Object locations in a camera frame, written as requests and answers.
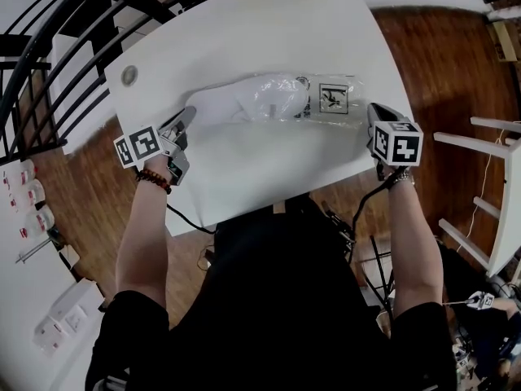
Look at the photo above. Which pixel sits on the white box red label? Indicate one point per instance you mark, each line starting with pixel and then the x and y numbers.
pixel 49 334

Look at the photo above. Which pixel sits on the thin metal rod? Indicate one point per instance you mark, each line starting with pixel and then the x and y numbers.
pixel 32 251

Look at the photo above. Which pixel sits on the person's left forearm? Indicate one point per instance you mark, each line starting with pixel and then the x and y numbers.
pixel 142 238

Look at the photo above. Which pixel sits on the white side table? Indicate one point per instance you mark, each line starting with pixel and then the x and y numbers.
pixel 509 218

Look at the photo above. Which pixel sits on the black metal railing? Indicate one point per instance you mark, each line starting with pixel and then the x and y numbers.
pixel 154 8

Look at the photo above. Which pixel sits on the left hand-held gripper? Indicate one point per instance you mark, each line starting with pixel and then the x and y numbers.
pixel 140 145

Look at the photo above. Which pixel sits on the small white printed box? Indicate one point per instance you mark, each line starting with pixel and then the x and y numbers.
pixel 75 319

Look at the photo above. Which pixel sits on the person's right forearm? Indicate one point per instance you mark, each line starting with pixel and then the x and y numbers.
pixel 415 251

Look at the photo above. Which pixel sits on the clear plastic bag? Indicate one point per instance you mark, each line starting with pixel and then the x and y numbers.
pixel 334 100

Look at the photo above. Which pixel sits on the grey table grommet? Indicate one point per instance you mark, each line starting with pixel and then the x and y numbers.
pixel 130 75

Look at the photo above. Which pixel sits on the silver wristwatch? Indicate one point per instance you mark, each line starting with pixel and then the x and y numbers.
pixel 403 177

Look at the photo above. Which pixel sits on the person's black shirt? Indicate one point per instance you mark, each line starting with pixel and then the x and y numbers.
pixel 277 300

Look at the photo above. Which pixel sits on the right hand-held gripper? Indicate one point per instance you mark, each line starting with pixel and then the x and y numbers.
pixel 403 149

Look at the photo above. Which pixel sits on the cardboard box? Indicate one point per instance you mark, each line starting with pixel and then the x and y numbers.
pixel 504 43

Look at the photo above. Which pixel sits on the large white box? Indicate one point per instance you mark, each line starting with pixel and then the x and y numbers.
pixel 73 295

